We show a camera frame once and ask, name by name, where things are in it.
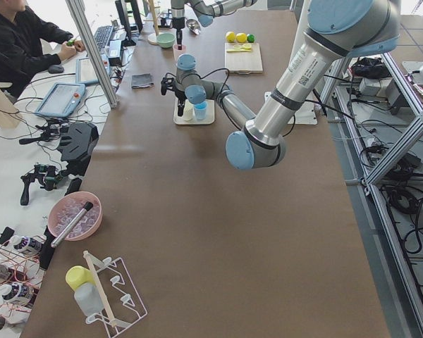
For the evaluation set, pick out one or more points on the white wire rack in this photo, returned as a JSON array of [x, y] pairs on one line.
[[123, 305]]

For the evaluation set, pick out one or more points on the green bowl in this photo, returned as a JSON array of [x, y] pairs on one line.
[[166, 40]]

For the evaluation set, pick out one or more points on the metal scoop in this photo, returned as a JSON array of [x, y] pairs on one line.
[[193, 26]]

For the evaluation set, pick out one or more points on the blue cup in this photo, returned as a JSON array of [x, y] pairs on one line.
[[200, 110]]

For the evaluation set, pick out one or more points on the yellow lemon lower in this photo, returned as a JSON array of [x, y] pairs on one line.
[[230, 37]]

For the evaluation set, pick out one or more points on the green lime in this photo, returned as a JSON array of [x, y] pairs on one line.
[[250, 38]]

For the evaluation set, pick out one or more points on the yellow lemon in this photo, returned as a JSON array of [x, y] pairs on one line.
[[230, 37], [241, 37]]

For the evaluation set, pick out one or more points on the pink bowl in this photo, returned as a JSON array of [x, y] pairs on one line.
[[70, 206]]

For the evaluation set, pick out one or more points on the seated person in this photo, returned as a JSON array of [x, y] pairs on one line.
[[30, 45]]

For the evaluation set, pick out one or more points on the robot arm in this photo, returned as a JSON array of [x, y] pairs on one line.
[[205, 12], [335, 30]]

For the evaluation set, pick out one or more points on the bamboo cutting board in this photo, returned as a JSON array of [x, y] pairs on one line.
[[243, 63]]

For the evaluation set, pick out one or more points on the beige rabbit tray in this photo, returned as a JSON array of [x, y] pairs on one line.
[[210, 118]]

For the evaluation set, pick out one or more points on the yellow lemon upper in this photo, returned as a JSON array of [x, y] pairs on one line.
[[241, 37]]

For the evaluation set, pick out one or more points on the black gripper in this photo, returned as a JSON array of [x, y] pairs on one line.
[[180, 94], [178, 22]]

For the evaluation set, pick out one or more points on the clear plastic bottle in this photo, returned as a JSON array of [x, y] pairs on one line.
[[88, 299]]

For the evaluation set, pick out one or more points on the yellow cup on rack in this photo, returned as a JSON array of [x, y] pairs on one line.
[[77, 276]]

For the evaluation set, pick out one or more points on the grey cloth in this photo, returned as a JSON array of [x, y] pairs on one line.
[[141, 81]]

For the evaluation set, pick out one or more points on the pink cup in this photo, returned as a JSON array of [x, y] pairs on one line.
[[179, 50]]

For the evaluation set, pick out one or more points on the metal muddler tool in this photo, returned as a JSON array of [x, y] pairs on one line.
[[72, 224]]

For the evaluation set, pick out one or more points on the blue teach pendant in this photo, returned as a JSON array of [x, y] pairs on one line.
[[85, 74], [61, 100]]

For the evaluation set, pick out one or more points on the wooden cup stand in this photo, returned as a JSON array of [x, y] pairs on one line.
[[153, 34]]

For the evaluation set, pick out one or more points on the yellow plastic knife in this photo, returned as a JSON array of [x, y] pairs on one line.
[[238, 51]]

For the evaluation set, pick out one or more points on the cream white cup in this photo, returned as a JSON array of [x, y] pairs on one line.
[[188, 111]]

